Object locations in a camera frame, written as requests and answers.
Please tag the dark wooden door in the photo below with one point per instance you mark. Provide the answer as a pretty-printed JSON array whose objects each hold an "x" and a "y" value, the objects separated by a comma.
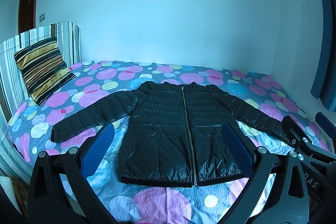
[{"x": 26, "y": 15}]

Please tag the striped gold black pillow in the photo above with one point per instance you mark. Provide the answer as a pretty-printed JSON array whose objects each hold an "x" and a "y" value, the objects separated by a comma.
[{"x": 43, "y": 69}]

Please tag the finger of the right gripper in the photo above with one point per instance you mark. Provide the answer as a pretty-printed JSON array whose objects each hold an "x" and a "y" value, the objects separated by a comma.
[
  {"x": 302, "y": 144},
  {"x": 326, "y": 125}
]

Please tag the blue curtain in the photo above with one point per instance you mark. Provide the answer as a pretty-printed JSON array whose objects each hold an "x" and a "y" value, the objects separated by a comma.
[{"x": 323, "y": 87}]

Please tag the wall light switch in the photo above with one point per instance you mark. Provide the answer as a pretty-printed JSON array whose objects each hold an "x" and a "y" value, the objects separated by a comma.
[{"x": 42, "y": 17}]

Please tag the striped headboard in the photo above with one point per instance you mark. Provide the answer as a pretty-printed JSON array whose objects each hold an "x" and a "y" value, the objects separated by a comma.
[{"x": 14, "y": 91}]

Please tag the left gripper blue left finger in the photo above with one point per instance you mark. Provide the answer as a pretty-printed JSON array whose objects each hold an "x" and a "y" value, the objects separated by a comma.
[{"x": 48, "y": 201}]

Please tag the black puffer jacket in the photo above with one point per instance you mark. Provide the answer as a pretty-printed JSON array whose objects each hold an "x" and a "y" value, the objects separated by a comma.
[{"x": 174, "y": 135}]

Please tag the colourful dotted bed sheet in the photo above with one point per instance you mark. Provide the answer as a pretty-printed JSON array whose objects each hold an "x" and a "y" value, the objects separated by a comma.
[{"x": 30, "y": 130}]

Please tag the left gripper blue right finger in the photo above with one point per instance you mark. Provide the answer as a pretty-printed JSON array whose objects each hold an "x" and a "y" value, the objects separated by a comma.
[{"x": 288, "y": 200}]

